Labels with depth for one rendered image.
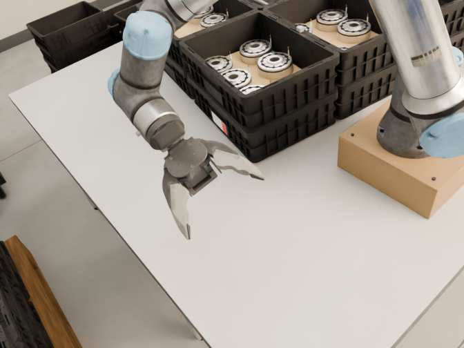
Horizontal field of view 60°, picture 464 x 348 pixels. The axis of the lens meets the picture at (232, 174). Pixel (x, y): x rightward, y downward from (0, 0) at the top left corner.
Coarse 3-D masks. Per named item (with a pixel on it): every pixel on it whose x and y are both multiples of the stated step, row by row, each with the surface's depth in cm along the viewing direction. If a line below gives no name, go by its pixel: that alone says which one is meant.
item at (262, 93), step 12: (252, 12) 128; (264, 12) 127; (228, 24) 125; (192, 36) 122; (300, 36) 113; (180, 48) 121; (324, 48) 106; (192, 60) 116; (204, 60) 111; (324, 60) 102; (336, 60) 103; (216, 72) 105; (300, 72) 99; (312, 72) 101; (228, 84) 100; (276, 84) 97; (288, 84) 99; (240, 96) 96; (252, 96) 96; (264, 96) 98
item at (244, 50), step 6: (246, 42) 129; (252, 42) 128; (264, 42) 128; (240, 48) 127; (246, 48) 126; (264, 48) 124; (270, 48) 124; (246, 54) 123; (252, 54) 123; (258, 54) 122
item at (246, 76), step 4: (236, 68) 118; (224, 72) 118; (228, 72) 117; (240, 72) 116; (244, 72) 116; (248, 72) 116; (224, 76) 116; (244, 76) 115; (248, 76) 114; (240, 80) 114; (244, 80) 114; (248, 80) 113; (236, 84) 113; (240, 84) 112; (244, 84) 112
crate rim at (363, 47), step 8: (288, 0) 131; (264, 8) 129; (288, 24) 119; (304, 32) 114; (320, 40) 109; (368, 40) 106; (376, 40) 106; (384, 40) 107; (336, 48) 105; (352, 48) 104; (360, 48) 105; (368, 48) 106; (344, 56) 104; (352, 56) 105
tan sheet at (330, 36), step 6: (312, 24) 138; (318, 30) 134; (318, 36) 131; (324, 36) 131; (330, 36) 130; (372, 36) 126; (330, 42) 128; (336, 42) 127; (342, 42) 126; (360, 42) 125
